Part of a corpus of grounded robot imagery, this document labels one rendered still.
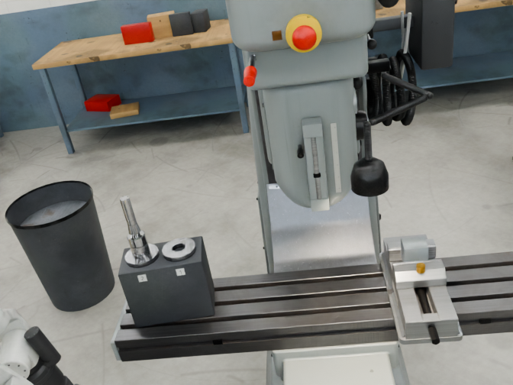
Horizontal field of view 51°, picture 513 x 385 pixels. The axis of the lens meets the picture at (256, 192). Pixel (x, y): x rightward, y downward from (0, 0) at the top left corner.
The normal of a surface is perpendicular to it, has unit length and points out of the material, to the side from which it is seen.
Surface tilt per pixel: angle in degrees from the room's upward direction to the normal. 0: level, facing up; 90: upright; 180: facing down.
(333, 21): 90
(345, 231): 45
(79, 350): 0
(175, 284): 90
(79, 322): 0
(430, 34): 90
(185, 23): 90
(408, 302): 0
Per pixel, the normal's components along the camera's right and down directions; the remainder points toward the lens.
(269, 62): -0.04, 0.51
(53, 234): 0.30, 0.50
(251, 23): -0.32, 0.51
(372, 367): -0.14, -0.86
